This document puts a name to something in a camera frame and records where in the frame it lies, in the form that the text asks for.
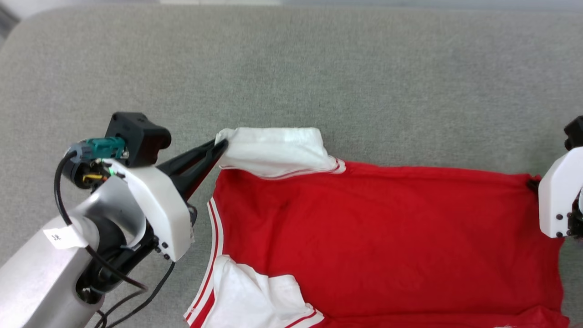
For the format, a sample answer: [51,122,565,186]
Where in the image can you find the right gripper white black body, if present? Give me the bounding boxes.
[538,146,583,239]

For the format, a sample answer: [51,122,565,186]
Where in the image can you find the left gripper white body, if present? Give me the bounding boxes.
[61,152,198,263]

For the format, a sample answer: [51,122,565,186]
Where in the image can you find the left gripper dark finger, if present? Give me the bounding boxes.
[173,149,227,201]
[157,138,229,177]

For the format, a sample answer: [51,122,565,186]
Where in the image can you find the red white basketball jersey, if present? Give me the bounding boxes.
[184,127,571,328]

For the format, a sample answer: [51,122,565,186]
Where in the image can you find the white paper label tag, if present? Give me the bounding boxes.
[43,225,88,250]

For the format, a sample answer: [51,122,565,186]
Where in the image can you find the grey fabric sofa cushion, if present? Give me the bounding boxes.
[0,4,583,328]

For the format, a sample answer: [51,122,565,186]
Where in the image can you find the thin black cable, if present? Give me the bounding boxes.
[95,261,177,328]

